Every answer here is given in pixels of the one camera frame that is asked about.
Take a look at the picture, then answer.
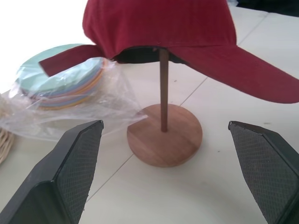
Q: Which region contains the clear plastic bag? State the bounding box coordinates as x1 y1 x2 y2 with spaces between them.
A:
0 56 149 142

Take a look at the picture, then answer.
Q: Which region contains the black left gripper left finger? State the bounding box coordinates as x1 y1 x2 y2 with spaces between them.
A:
0 119 104 224

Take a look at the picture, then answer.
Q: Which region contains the dark red baseball cap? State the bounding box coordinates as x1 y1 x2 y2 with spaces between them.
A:
38 0 299 104

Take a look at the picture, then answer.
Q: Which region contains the stack of pastel plates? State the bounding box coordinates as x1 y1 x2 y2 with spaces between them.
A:
14 43 110 112

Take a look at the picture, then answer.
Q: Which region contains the beige woven rope basket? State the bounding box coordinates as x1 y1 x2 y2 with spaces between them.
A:
0 93 14 165

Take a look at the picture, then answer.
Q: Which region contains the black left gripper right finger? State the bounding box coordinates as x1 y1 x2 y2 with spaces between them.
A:
228 120 299 224

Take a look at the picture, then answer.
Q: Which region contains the wooden hat stand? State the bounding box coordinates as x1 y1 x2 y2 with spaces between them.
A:
127 49 203 168

